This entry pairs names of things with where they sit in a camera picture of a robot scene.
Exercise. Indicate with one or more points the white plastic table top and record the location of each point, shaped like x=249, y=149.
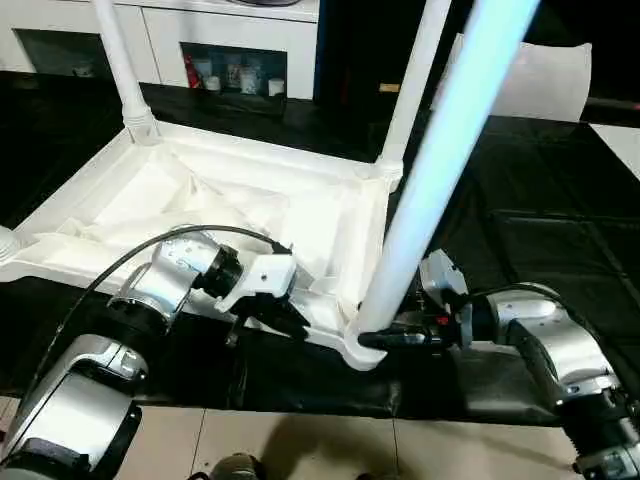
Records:
x=225, y=200

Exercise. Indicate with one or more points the white plastic table leg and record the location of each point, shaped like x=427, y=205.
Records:
x=450, y=150
x=412, y=85
x=125, y=65
x=10, y=245

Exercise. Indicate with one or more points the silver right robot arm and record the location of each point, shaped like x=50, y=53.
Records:
x=560, y=350

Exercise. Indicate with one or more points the dark left robot foot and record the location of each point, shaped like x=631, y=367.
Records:
x=237, y=467

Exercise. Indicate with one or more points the black padded mat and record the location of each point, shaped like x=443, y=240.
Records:
x=550, y=200

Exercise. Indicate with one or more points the white ceramic cup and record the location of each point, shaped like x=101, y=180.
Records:
x=213, y=83

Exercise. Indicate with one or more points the white flat board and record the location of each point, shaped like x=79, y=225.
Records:
x=620, y=150

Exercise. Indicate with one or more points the white curved plastic panel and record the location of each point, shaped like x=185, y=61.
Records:
x=545, y=80

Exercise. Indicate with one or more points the white glass-door cabinet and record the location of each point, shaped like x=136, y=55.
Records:
x=160, y=30

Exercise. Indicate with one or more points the grey rounded device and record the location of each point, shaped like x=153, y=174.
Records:
x=270, y=2

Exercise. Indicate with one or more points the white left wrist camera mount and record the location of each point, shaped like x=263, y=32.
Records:
x=265, y=275

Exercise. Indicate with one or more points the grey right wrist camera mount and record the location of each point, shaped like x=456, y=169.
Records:
x=445, y=280

